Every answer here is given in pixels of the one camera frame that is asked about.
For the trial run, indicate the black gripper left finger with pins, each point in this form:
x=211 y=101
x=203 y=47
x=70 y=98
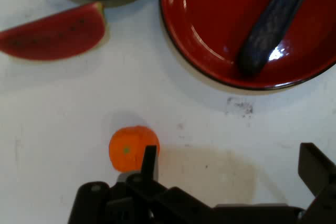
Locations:
x=149 y=161

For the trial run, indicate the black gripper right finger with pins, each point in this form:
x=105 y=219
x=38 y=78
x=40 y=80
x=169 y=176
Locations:
x=315 y=166

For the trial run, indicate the purple toy eggplant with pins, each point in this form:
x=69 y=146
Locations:
x=273 y=22

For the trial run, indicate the toy watermelon slice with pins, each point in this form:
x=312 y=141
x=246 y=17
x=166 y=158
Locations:
x=52 y=37

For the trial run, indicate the red round plate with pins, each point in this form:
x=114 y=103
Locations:
x=210 y=30

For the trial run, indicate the orange toy fruit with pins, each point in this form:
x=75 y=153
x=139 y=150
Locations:
x=126 y=150

